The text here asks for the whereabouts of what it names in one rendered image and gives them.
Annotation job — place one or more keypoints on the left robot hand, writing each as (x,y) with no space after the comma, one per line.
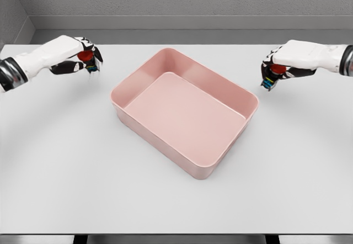
(62,46)

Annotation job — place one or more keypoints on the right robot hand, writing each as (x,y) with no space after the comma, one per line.
(296,53)

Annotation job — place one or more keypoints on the red button industrial switch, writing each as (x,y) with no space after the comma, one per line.
(271,74)
(85,57)

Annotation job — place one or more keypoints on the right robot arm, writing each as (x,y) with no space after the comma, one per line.
(339,59)

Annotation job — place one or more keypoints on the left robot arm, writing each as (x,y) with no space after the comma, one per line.
(20,66)

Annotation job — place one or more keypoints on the pink rectangular basket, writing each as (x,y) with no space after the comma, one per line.
(184,111)

